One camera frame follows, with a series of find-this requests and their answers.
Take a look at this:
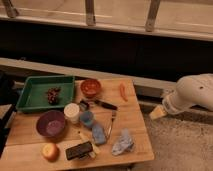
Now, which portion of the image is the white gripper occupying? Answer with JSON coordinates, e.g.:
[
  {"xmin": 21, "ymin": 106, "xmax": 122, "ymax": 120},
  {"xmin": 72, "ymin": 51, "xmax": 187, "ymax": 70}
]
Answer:
[{"xmin": 149, "ymin": 93, "xmax": 181, "ymax": 120}]

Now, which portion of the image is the silver fork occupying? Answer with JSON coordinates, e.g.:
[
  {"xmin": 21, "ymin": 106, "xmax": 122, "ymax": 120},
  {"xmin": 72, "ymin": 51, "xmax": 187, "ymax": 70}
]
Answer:
[{"xmin": 107, "ymin": 110, "xmax": 116, "ymax": 140}]

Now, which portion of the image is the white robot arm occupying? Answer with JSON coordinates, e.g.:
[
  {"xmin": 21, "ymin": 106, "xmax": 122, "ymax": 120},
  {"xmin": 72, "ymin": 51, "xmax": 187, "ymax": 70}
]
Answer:
[{"xmin": 149, "ymin": 73, "xmax": 213, "ymax": 120}]

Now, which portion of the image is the orange bowl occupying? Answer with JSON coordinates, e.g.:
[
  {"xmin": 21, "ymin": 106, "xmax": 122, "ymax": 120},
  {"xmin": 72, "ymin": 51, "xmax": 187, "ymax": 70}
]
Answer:
[{"xmin": 80, "ymin": 79, "xmax": 101, "ymax": 98}]

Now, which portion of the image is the purple bowl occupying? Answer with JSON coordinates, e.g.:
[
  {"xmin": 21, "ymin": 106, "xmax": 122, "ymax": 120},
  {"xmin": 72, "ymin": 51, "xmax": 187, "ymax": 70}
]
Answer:
[{"xmin": 36, "ymin": 110, "xmax": 66, "ymax": 137}]

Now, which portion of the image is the orange carrot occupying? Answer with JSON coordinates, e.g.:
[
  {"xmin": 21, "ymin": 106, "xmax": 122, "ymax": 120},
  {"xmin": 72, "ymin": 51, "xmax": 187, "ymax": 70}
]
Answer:
[{"xmin": 119, "ymin": 83, "xmax": 128, "ymax": 102}]

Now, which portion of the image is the crumpled blue white cloth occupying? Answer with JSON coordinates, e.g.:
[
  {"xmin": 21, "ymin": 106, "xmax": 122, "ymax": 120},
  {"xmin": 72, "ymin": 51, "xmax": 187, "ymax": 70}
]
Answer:
[{"xmin": 111, "ymin": 129, "xmax": 134, "ymax": 156}]

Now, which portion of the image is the wooden table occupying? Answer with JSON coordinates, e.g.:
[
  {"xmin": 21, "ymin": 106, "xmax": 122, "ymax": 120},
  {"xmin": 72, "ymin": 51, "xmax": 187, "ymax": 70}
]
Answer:
[{"xmin": 0, "ymin": 78, "xmax": 154, "ymax": 171}]

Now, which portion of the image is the blue sponge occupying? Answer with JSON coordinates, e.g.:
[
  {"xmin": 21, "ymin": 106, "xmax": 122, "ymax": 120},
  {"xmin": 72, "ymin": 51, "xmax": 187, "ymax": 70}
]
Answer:
[{"xmin": 92, "ymin": 123, "xmax": 106, "ymax": 145}]

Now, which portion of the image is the blue cup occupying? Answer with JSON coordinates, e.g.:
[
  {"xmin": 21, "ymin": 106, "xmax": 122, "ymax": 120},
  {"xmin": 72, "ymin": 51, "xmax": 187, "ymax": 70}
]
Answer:
[{"xmin": 80, "ymin": 111, "xmax": 94, "ymax": 129}]

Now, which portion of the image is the small dark can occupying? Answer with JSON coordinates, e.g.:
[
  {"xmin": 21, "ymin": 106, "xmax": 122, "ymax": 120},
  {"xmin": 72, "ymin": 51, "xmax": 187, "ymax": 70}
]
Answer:
[{"xmin": 79, "ymin": 100, "xmax": 89, "ymax": 111}]

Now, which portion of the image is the wooden stick tool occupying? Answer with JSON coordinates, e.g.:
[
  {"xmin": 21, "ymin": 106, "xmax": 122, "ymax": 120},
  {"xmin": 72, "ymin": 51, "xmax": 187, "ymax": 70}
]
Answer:
[{"xmin": 78, "ymin": 131, "xmax": 100, "ymax": 158}]

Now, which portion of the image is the black rectangular block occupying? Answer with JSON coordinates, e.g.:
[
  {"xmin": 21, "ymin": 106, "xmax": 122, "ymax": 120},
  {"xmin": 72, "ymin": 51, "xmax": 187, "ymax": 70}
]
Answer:
[{"xmin": 65, "ymin": 142, "xmax": 93, "ymax": 160}]

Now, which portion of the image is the white cup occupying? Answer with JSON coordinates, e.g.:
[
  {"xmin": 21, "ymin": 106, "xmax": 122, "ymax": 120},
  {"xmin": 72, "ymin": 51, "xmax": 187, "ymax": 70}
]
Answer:
[{"xmin": 64, "ymin": 103, "xmax": 80, "ymax": 124}]

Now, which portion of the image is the dark grape bunch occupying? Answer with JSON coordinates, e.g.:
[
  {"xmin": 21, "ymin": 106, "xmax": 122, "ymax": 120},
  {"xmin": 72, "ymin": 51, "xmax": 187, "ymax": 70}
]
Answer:
[{"xmin": 46, "ymin": 87, "xmax": 61, "ymax": 105}]

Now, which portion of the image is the red yellow apple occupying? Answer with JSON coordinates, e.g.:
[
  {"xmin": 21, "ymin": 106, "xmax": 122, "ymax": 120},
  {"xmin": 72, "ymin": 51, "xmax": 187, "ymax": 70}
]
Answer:
[{"xmin": 42, "ymin": 143, "xmax": 59, "ymax": 161}]

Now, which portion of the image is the green plastic tray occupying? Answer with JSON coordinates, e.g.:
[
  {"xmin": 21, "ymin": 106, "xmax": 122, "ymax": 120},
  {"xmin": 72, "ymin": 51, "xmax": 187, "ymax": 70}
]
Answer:
[{"xmin": 16, "ymin": 75, "xmax": 75, "ymax": 113}]

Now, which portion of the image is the black handled knife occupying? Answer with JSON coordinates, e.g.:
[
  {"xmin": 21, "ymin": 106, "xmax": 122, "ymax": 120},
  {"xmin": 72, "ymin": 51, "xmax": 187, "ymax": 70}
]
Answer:
[{"xmin": 88, "ymin": 99, "xmax": 118, "ymax": 110}]

